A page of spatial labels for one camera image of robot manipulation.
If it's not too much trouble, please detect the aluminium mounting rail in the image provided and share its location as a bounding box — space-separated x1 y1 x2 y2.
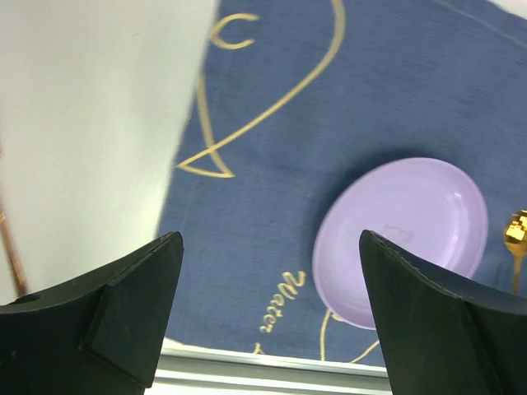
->
147 342 392 394

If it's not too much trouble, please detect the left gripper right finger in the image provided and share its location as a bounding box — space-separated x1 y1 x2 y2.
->
359 230 526 395

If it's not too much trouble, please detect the blue embroidered cloth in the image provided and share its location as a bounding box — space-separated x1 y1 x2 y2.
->
161 1 526 366

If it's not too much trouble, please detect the purple plastic plate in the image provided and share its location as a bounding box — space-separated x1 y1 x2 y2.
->
312 157 488 330

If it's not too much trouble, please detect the gold spoon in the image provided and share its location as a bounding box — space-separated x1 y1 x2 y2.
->
503 210 526 295

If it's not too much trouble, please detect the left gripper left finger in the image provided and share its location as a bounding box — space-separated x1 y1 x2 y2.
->
1 232 184 394

